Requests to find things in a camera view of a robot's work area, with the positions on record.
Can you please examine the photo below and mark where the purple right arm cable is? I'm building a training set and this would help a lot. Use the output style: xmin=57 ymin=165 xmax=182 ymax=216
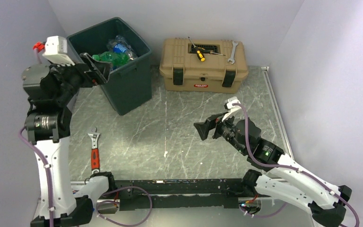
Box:
xmin=231 ymin=103 xmax=360 ymax=227

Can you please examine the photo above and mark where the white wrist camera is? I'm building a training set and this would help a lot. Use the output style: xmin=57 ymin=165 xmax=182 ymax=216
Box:
xmin=222 ymin=96 xmax=241 ymax=122
xmin=33 ymin=35 xmax=75 ymax=65

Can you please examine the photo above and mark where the thin dark screwdriver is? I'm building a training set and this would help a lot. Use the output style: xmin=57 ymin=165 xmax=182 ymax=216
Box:
xmin=198 ymin=47 xmax=224 ymax=56

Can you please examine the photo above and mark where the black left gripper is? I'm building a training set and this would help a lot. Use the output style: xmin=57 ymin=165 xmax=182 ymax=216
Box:
xmin=49 ymin=52 xmax=112 ymax=105

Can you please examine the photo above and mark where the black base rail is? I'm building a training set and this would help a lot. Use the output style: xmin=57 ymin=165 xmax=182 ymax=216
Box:
xmin=98 ymin=170 xmax=262 ymax=211

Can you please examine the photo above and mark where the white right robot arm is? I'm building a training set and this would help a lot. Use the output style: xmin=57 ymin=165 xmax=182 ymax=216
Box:
xmin=193 ymin=113 xmax=352 ymax=227

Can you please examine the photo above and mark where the green plastic bottle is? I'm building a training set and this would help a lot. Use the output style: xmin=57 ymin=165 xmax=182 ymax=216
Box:
xmin=92 ymin=51 xmax=130 ymax=68

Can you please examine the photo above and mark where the purple cable loop front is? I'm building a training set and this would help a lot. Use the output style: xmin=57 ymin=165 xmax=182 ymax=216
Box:
xmin=95 ymin=186 xmax=153 ymax=227

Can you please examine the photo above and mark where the red handle adjustable wrench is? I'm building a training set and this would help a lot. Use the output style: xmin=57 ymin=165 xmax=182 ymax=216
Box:
xmin=87 ymin=127 xmax=101 ymax=174

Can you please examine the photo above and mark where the crushed Pepsi bottle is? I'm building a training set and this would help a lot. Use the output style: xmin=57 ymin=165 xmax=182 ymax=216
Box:
xmin=106 ymin=35 xmax=138 ymax=60

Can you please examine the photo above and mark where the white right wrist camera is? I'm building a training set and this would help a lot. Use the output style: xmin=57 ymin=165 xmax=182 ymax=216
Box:
xmin=222 ymin=96 xmax=241 ymax=122

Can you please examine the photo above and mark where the dark green plastic bin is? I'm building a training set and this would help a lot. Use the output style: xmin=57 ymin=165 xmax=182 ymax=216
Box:
xmin=67 ymin=17 xmax=152 ymax=115

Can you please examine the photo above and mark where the yellow black screwdriver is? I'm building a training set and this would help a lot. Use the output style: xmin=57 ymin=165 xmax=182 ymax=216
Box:
xmin=188 ymin=36 xmax=205 ymax=62

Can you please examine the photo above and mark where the tan plastic toolbox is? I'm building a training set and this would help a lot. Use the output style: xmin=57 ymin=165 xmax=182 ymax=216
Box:
xmin=159 ymin=38 xmax=249 ymax=94

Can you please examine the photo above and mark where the silver open-end wrench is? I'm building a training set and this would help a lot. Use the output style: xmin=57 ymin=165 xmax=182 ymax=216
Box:
xmin=227 ymin=41 xmax=239 ymax=64

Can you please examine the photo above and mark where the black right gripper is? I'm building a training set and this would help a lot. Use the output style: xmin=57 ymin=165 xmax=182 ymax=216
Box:
xmin=194 ymin=110 xmax=247 ymax=154

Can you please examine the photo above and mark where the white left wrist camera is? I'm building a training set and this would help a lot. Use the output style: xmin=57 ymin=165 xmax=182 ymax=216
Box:
xmin=33 ymin=35 xmax=75 ymax=65

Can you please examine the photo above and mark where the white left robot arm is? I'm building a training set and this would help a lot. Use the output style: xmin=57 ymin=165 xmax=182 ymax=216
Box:
xmin=22 ymin=52 xmax=117 ymax=227

